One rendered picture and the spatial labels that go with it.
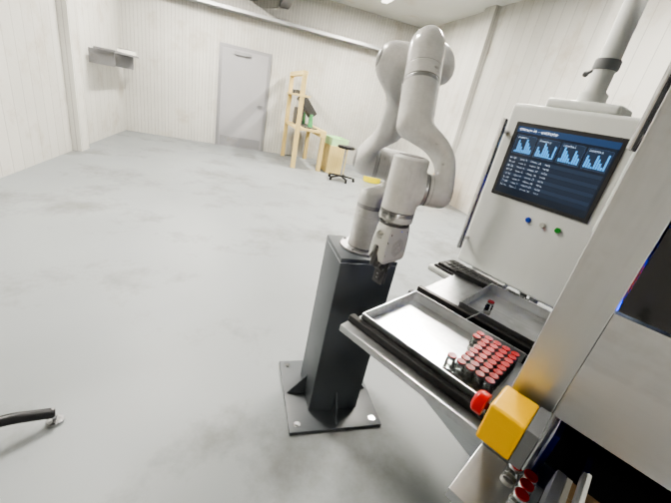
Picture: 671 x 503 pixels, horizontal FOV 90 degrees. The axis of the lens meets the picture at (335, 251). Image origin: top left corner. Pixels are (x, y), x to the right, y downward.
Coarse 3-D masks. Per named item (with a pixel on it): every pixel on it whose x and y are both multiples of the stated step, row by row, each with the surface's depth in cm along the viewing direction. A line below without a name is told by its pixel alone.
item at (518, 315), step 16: (496, 288) 122; (464, 304) 104; (480, 304) 113; (496, 304) 115; (512, 304) 118; (528, 304) 115; (496, 320) 99; (512, 320) 107; (528, 320) 109; (544, 320) 111; (528, 336) 100
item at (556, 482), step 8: (560, 472) 54; (584, 472) 51; (552, 480) 53; (560, 480) 52; (568, 480) 53; (584, 480) 49; (544, 488) 56; (552, 488) 51; (560, 488) 51; (568, 488) 52; (576, 488) 49; (584, 488) 48; (544, 496) 51; (552, 496) 50; (560, 496) 50; (568, 496) 51; (576, 496) 47; (584, 496) 47
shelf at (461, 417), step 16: (432, 288) 118; (448, 288) 120; (464, 288) 123; (480, 288) 126; (352, 336) 86; (368, 336) 86; (368, 352) 83; (384, 352) 81; (400, 368) 77; (416, 384) 74; (432, 384) 74; (432, 400) 71; (448, 400) 71; (448, 416) 69; (464, 416) 68; (528, 464) 60
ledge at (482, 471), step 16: (480, 448) 62; (480, 464) 58; (496, 464) 59; (464, 480) 55; (480, 480) 56; (496, 480) 56; (448, 496) 54; (464, 496) 53; (480, 496) 53; (496, 496) 54
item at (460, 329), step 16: (384, 304) 95; (400, 304) 102; (416, 304) 105; (432, 304) 103; (368, 320) 88; (384, 320) 93; (400, 320) 95; (416, 320) 96; (432, 320) 98; (448, 320) 100; (464, 320) 96; (400, 336) 88; (416, 336) 89; (432, 336) 91; (448, 336) 92; (464, 336) 94; (496, 336) 91; (416, 352) 78; (432, 352) 84; (464, 352) 87; (432, 368) 76; (464, 384) 71
